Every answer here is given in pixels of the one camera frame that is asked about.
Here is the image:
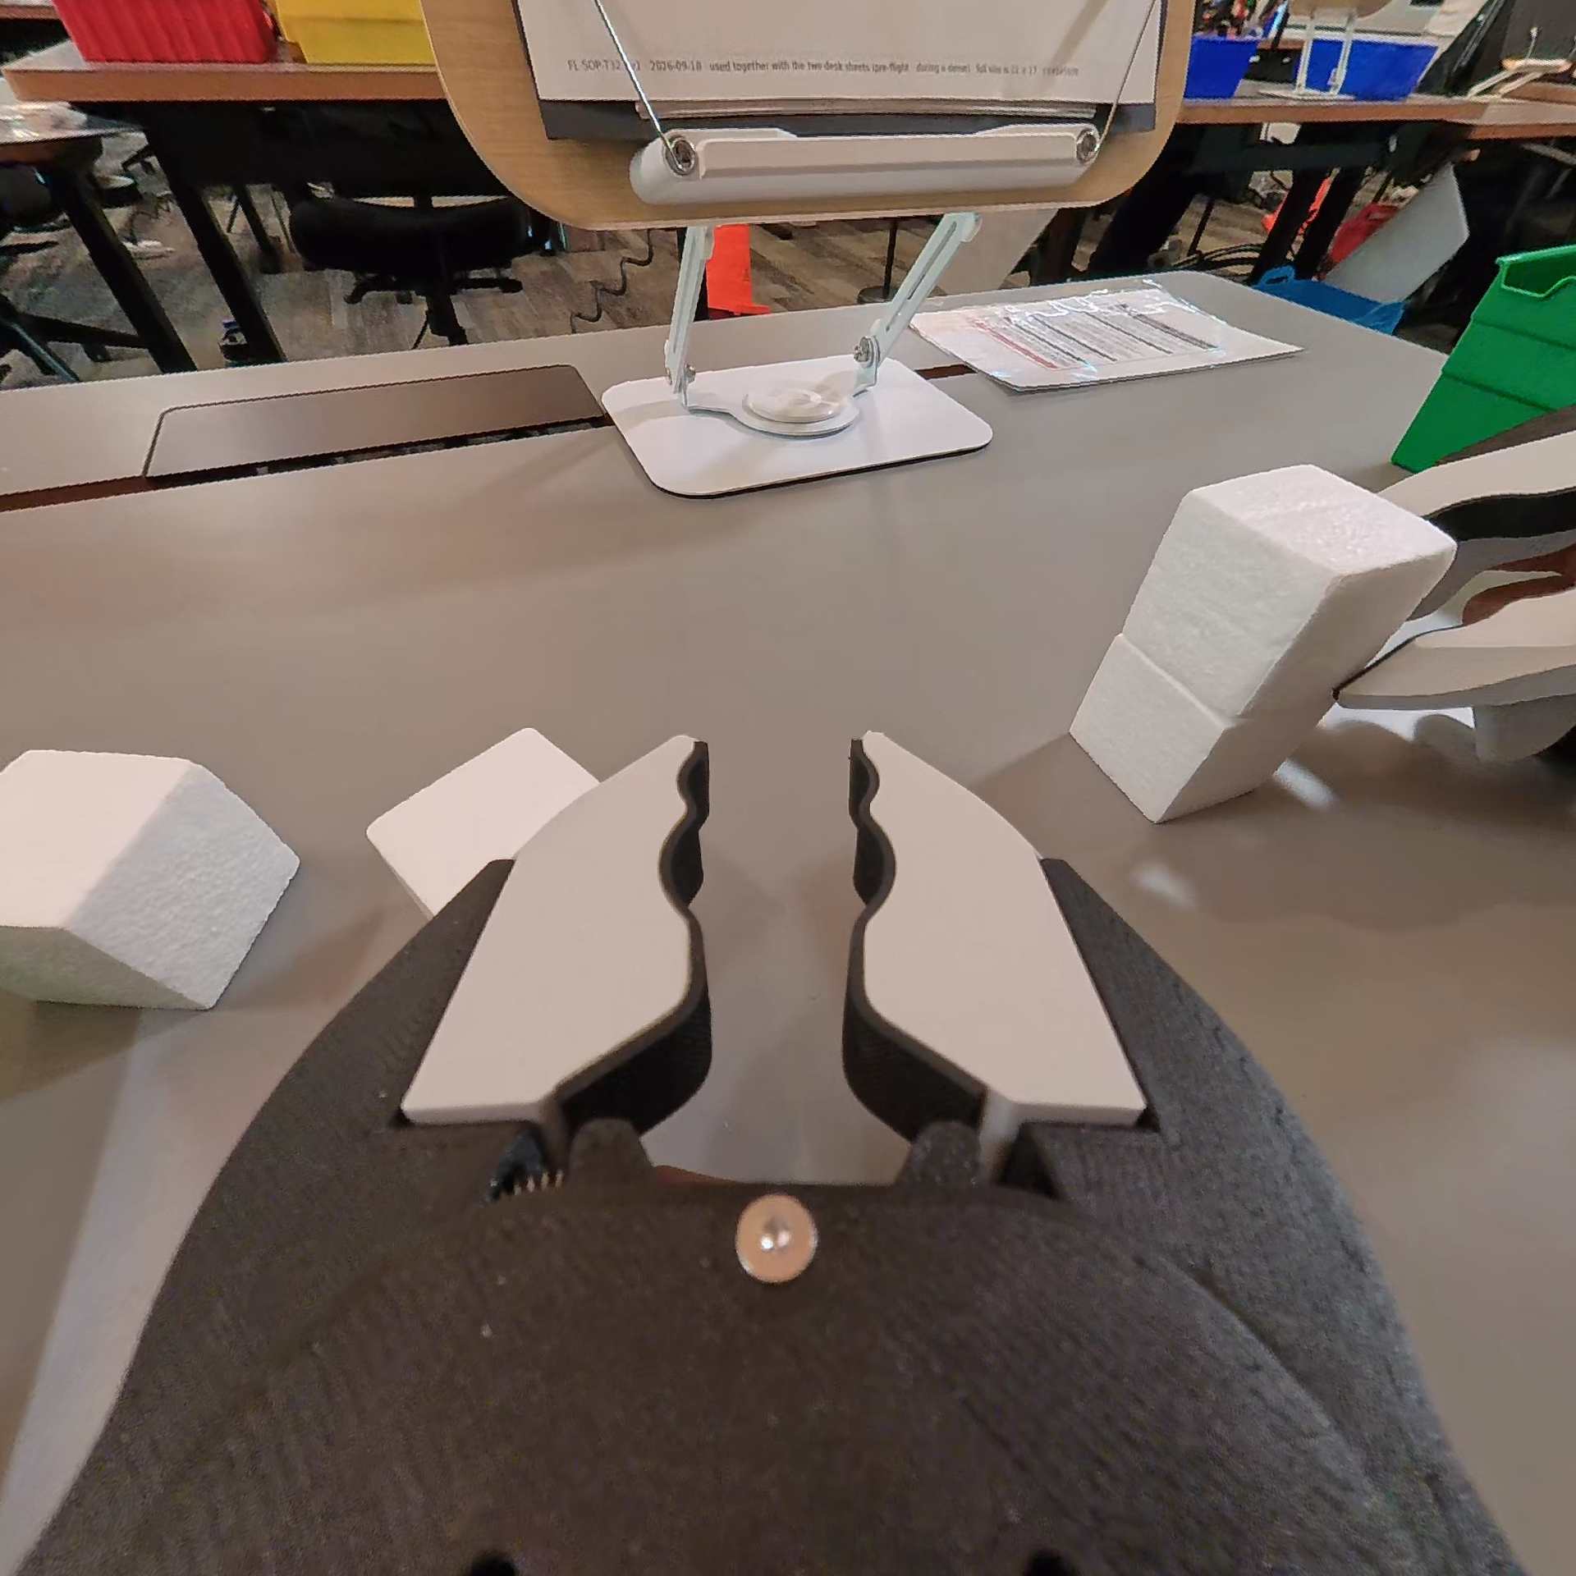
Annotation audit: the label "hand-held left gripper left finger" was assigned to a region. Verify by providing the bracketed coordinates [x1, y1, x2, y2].
[402, 735, 713, 1134]

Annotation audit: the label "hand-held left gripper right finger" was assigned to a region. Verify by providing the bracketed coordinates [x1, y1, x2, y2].
[842, 729, 1150, 1164]

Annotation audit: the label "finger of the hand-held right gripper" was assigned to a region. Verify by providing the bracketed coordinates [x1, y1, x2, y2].
[1377, 431, 1576, 573]
[1336, 571, 1576, 765]

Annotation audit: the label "white foam block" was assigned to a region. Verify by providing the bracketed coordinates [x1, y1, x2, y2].
[1069, 633, 1338, 821]
[0, 750, 300, 1010]
[1129, 464, 1458, 721]
[368, 727, 600, 918]

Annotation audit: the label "grey desk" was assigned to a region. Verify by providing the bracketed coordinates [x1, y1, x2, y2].
[0, 269, 1576, 1576]

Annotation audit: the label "green plastic bin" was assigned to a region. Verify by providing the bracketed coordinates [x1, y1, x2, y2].
[1392, 245, 1576, 474]

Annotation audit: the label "blue bag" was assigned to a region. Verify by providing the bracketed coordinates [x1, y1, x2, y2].
[1253, 264, 1405, 335]

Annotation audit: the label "white board panel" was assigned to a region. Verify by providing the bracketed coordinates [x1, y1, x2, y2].
[1323, 164, 1473, 307]

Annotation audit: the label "wooden table black legs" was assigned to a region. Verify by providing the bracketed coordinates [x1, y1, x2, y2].
[0, 54, 450, 371]
[1175, 84, 1576, 284]

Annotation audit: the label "large blue plastic bin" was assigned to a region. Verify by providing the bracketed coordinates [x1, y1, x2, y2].
[1302, 37, 1443, 99]

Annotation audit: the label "laminated instruction sheet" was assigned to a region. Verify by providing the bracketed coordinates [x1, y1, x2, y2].
[912, 281, 1304, 393]

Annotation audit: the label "small blue plastic bin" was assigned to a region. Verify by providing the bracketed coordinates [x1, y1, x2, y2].
[1184, 29, 1263, 99]

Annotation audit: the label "orange traffic cone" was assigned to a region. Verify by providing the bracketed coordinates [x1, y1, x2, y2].
[707, 222, 762, 314]

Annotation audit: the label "black office chair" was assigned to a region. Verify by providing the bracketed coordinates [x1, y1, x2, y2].
[289, 194, 533, 348]

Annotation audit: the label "white document stand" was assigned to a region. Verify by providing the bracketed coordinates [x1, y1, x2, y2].
[418, 0, 1193, 498]

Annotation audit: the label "yellow plastic bin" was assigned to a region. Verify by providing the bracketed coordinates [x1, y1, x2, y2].
[274, 0, 435, 65]

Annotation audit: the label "red plastic bin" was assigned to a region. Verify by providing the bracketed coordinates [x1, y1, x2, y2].
[53, 0, 276, 63]

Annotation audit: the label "brown desk cable flap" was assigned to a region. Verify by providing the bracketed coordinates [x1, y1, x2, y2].
[144, 363, 604, 479]

